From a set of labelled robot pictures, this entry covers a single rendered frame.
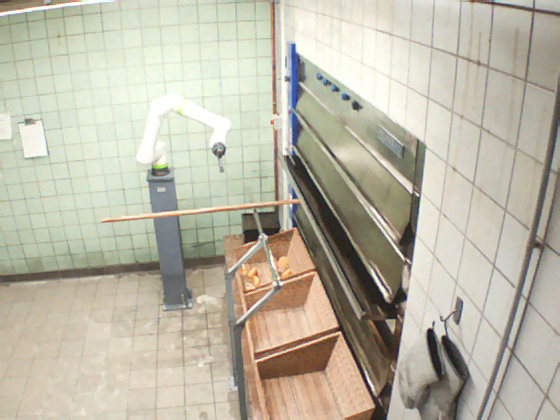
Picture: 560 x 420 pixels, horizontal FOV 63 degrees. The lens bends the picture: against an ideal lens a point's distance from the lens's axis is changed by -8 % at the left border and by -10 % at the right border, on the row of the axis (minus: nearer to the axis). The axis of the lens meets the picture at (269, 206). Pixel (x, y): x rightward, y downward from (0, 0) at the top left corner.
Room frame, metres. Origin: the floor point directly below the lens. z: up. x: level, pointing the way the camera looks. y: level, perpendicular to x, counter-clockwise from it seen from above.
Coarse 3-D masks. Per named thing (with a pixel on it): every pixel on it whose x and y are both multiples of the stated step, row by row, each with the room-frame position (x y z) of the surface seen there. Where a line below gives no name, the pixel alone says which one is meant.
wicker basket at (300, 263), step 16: (256, 240) 3.15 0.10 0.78; (272, 240) 3.17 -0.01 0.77; (288, 240) 3.19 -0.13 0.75; (256, 256) 3.15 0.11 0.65; (272, 256) 3.17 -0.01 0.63; (288, 256) 3.16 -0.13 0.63; (304, 256) 2.87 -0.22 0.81; (304, 272) 2.66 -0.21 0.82; (240, 288) 2.77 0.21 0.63; (256, 288) 2.60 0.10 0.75; (304, 288) 2.66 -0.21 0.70
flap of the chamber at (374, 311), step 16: (288, 160) 3.12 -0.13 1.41; (288, 176) 2.86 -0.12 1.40; (304, 176) 2.86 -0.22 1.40; (304, 192) 2.61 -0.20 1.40; (304, 208) 2.41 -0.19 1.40; (320, 208) 2.41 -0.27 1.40; (320, 224) 2.21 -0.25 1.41; (336, 224) 2.23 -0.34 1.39; (320, 240) 2.07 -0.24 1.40; (336, 240) 2.06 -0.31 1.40; (352, 256) 1.92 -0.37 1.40; (336, 272) 1.79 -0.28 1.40; (352, 272) 1.78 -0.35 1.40; (368, 272) 1.79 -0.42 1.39; (368, 288) 1.66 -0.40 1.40; (352, 304) 1.56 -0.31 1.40; (368, 304) 1.55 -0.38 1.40; (384, 304) 1.55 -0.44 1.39; (368, 320) 1.47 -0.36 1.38
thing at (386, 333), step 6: (372, 324) 1.71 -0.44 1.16; (378, 324) 1.69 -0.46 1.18; (384, 324) 1.68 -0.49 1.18; (378, 330) 1.65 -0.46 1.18; (384, 330) 1.64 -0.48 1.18; (390, 330) 1.64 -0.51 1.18; (378, 336) 1.63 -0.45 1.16; (384, 336) 1.60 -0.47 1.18; (390, 336) 1.60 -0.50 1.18; (384, 342) 1.57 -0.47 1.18; (390, 342) 1.56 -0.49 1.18; (384, 348) 1.55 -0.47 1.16; (390, 348) 1.53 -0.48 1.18
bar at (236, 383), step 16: (256, 224) 2.69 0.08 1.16; (224, 272) 2.48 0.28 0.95; (272, 272) 2.14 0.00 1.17; (256, 304) 2.03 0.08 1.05; (240, 320) 2.01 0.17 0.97; (240, 336) 2.00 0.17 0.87; (240, 352) 1.99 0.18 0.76; (240, 368) 1.99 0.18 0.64; (240, 384) 1.99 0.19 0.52; (240, 400) 1.99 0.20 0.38; (240, 416) 2.00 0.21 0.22
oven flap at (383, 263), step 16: (304, 144) 3.09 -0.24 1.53; (304, 160) 2.95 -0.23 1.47; (320, 160) 2.72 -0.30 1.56; (320, 176) 2.62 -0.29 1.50; (336, 176) 2.42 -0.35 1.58; (320, 192) 2.47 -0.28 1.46; (336, 192) 2.34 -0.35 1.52; (352, 192) 2.17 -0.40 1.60; (336, 208) 2.26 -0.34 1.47; (352, 208) 2.10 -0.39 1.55; (352, 224) 2.03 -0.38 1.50; (368, 224) 1.90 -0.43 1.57; (352, 240) 1.93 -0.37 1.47; (368, 240) 1.84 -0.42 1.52; (384, 240) 1.73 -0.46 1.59; (368, 256) 1.78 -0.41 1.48; (384, 256) 1.67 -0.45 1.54; (384, 272) 1.62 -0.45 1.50; (400, 272) 1.52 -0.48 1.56; (384, 288) 1.56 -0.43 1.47
